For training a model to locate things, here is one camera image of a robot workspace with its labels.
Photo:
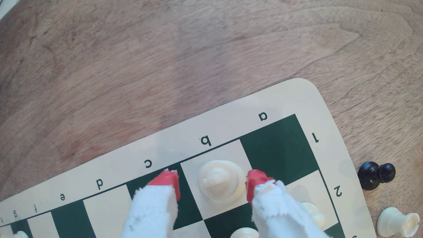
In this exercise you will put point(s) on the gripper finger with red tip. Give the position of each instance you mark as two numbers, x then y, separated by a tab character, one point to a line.
152	211
277	211

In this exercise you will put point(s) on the tall white king piece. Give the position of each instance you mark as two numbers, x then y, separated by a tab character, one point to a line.
219	181

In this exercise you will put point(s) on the white pawn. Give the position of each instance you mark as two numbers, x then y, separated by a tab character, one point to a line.
244	233
314	215

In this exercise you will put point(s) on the green and cream chessboard mat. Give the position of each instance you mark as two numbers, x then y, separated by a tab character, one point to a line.
281	148

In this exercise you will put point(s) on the black pawn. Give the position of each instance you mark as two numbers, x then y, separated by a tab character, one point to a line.
376	174

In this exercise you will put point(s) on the white rook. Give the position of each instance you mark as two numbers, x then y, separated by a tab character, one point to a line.
396	222
20	235

